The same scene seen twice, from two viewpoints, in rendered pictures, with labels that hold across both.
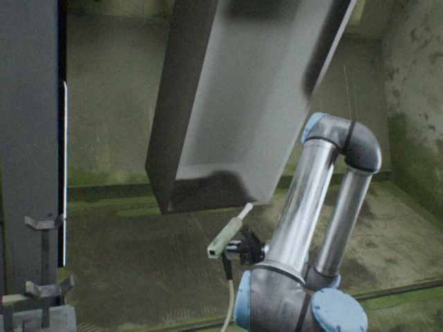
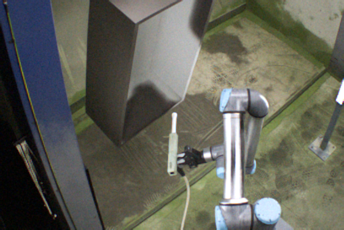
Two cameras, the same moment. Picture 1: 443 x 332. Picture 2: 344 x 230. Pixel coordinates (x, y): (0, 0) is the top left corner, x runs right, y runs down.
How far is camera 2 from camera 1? 1.30 m
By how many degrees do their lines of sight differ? 27
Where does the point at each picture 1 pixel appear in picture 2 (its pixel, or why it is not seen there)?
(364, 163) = (260, 114)
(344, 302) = (269, 204)
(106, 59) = not seen: hidden behind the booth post
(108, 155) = not seen: hidden behind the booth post
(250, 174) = (160, 78)
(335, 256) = (252, 157)
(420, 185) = (269, 13)
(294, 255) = (240, 191)
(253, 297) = (226, 222)
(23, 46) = (67, 168)
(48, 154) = (88, 197)
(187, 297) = (151, 184)
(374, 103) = not seen: outside the picture
